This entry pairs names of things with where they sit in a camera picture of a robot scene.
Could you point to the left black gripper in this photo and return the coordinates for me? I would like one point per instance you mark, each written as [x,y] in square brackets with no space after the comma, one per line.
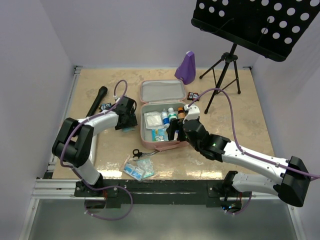
[132,121]

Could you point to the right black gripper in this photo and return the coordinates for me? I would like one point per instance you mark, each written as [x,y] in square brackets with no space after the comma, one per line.
[175,125]

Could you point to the white blue small bottle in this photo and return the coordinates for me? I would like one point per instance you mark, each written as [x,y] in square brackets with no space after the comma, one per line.
[165,119]

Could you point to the brown medicine bottle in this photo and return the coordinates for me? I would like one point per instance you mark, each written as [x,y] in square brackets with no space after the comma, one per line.
[181,113]

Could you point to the large blue packet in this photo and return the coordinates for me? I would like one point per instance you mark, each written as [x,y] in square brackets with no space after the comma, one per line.
[159,135]

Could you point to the white green bottle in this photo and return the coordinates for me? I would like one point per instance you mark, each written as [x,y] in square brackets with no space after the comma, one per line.
[172,114]

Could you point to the white gauze packet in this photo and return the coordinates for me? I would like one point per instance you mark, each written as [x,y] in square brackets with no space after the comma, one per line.
[153,120]

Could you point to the pink medicine kit case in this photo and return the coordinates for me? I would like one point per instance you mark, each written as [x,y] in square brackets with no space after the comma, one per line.
[158,96]

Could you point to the black handled scissors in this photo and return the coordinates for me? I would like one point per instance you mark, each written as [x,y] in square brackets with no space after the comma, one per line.
[137,154]

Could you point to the teal topped zip bag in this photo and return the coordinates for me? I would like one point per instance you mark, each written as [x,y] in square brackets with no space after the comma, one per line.
[128,129]

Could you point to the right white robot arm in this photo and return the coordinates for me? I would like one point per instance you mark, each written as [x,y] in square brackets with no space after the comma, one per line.
[287,179]

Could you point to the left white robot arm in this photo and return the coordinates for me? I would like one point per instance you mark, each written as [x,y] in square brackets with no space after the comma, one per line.
[73,144]

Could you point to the blue owl block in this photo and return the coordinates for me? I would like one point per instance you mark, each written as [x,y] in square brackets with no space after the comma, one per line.
[104,106]

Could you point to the black microphone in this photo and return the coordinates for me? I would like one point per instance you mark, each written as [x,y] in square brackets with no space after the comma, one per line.
[102,92]

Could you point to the owl pattern block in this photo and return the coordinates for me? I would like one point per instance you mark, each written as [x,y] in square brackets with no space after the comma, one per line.
[192,96]

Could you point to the teal blister pack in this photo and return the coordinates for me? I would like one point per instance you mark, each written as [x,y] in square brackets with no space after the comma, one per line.
[146,165]

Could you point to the white tube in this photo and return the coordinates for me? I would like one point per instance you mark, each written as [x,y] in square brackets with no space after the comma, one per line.
[93,148]

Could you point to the blue white sachet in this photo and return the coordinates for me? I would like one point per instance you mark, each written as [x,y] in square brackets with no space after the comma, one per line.
[134,171]

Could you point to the purple metronome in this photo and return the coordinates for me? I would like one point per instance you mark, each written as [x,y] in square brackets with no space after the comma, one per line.
[186,72]

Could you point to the black music stand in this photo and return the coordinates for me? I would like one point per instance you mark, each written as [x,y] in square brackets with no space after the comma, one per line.
[284,33]

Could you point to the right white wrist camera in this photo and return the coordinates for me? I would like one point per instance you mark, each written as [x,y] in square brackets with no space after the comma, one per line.
[192,112]

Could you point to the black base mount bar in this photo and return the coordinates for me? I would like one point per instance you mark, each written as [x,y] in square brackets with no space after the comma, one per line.
[209,193]

